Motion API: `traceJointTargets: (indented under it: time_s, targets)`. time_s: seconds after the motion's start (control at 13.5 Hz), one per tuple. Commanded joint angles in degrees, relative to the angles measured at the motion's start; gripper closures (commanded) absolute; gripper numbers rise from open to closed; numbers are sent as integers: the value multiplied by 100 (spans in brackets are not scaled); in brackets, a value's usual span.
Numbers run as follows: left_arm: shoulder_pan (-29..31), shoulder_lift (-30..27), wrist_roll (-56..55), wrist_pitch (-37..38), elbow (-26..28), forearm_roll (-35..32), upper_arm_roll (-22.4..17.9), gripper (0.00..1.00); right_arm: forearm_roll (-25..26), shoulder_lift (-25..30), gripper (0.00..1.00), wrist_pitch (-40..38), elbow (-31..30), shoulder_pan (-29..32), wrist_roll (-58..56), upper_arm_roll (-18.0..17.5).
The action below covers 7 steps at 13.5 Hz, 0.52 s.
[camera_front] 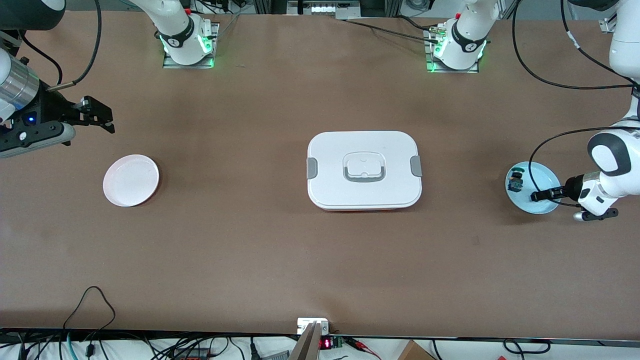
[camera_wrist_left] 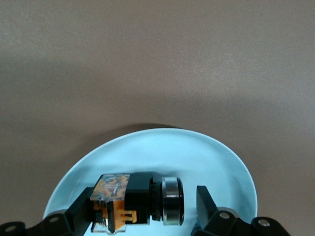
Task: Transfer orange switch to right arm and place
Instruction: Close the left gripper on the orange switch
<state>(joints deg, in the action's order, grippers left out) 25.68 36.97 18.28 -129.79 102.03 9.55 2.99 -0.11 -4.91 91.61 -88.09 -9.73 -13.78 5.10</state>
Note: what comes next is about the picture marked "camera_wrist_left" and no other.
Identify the light blue plate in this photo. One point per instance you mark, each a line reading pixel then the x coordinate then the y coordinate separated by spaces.
pixel 172 157

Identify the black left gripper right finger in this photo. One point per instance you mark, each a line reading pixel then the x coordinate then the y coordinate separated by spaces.
pixel 209 216

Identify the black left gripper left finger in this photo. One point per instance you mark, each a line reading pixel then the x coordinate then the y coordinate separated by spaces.
pixel 61 221

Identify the orange push button switch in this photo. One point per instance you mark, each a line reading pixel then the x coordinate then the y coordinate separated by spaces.
pixel 137 194

